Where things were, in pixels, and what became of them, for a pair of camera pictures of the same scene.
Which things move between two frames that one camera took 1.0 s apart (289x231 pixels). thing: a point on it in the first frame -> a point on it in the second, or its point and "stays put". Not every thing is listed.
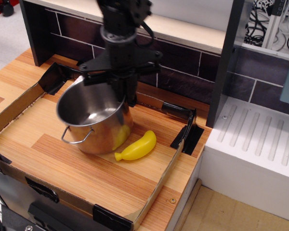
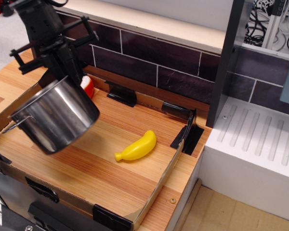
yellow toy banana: (138, 149) stays put
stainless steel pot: (99, 121) -> (55, 116)
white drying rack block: (251, 155) stays put
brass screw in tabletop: (172, 200) stays put
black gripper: (120, 63) -> (51, 39)
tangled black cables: (255, 30) stays put
